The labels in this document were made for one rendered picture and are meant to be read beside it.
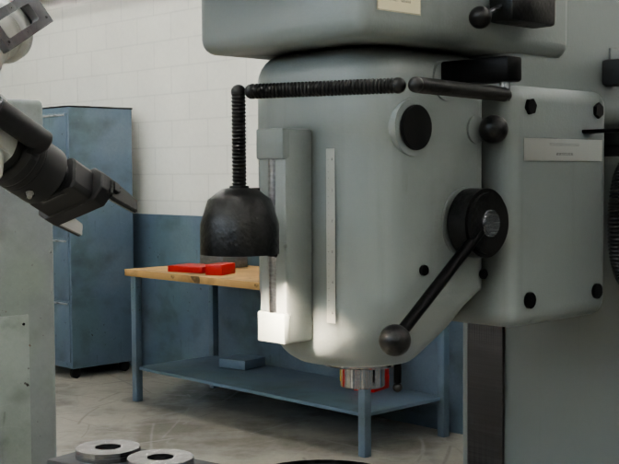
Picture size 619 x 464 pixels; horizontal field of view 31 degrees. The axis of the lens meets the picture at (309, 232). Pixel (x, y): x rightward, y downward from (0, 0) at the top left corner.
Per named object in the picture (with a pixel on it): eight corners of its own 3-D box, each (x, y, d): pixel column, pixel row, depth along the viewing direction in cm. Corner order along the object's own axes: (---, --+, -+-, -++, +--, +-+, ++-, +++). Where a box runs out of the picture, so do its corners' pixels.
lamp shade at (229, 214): (185, 255, 101) (184, 186, 101) (225, 249, 107) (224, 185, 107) (256, 257, 98) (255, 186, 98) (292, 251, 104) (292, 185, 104)
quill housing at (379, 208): (375, 381, 106) (374, 39, 104) (235, 356, 121) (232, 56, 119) (498, 357, 119) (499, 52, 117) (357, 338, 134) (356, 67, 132)
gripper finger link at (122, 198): (133, 216, 166) (106, 198, 162) (134, 199, 168) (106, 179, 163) (142, 213, 166) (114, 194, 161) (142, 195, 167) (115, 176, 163)
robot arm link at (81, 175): (45, 244, 164) (-14, 207, 156) (49, 190, 170) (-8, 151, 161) (113, 214, 159) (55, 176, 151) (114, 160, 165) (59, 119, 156)
